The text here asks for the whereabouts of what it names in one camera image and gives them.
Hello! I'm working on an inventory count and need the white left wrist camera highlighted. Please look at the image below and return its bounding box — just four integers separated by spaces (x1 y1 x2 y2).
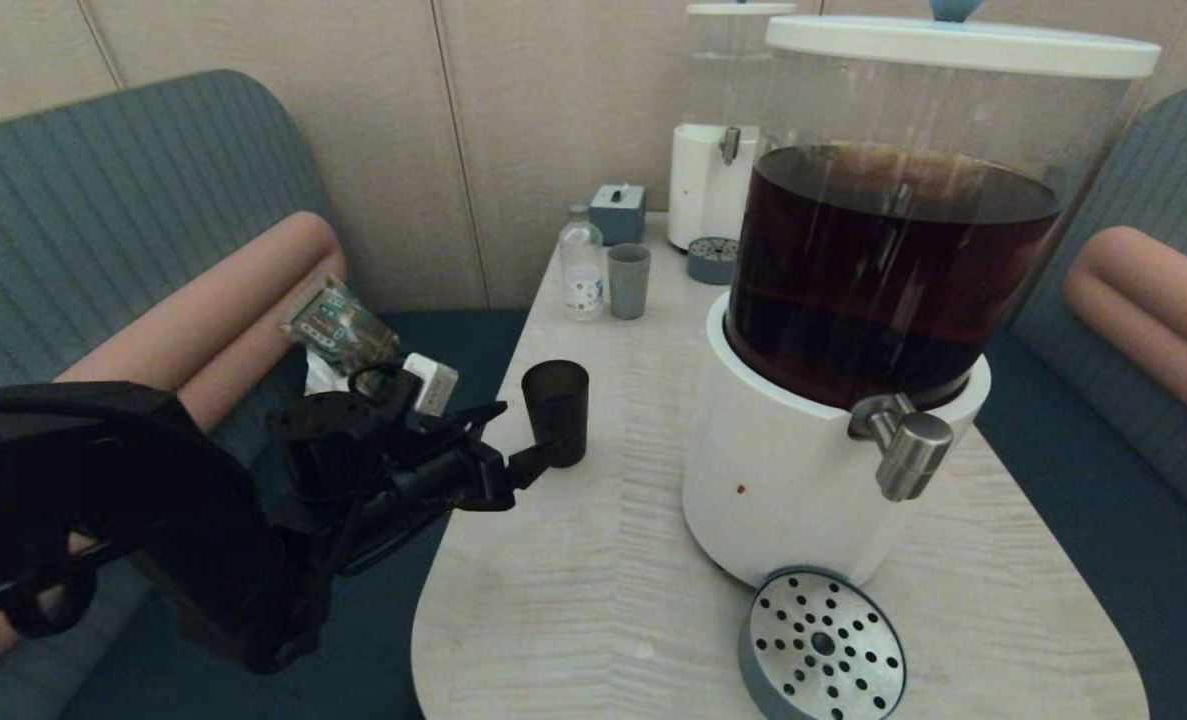
401 352 460 418

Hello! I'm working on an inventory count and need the crumpled white tissue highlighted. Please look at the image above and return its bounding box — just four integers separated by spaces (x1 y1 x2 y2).
305 350 356 397

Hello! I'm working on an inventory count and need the green snack packet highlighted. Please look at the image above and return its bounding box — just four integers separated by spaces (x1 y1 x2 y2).
281 277 402 373

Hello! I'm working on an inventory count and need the large round drip tray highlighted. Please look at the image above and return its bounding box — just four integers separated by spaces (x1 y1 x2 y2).
739 568 907 720

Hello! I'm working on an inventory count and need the teal upholstered bench sofa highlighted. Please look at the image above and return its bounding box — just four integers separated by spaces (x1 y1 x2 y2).
0 70 532 720
963 84 1187 720

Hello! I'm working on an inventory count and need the black plastic cup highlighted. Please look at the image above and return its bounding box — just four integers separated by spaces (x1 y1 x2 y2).
521 360 590 469

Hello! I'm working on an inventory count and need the small water drink dispenser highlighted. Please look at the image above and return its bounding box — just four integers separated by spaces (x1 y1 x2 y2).
667 0 797 253

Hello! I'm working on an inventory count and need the clear plastic bottle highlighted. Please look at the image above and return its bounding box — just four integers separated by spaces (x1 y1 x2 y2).
560 204 607 322

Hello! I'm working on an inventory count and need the black left camera cable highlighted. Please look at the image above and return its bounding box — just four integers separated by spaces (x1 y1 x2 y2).
348 362 412 403

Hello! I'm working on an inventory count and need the grey plastic cup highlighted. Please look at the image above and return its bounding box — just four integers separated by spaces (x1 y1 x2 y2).
607 243 652 321

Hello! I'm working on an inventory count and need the large metal dispenser tap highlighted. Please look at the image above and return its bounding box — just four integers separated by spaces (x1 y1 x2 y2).
848 393 955 502

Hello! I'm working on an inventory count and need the grey tissue box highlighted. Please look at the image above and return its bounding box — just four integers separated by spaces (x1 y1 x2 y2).
590 183 647 247

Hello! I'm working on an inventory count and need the small round drip tray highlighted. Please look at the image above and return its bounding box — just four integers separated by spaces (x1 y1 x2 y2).
686 236 740 286

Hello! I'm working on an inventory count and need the large tea drink dispenser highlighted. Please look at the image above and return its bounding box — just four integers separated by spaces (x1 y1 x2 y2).
681 0 1162 589

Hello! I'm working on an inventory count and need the pink bolster cushion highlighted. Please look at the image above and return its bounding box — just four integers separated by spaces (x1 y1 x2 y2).
0 255 349 661
53 211 342 386
1061 268 1187 447
1073 226 1187 373

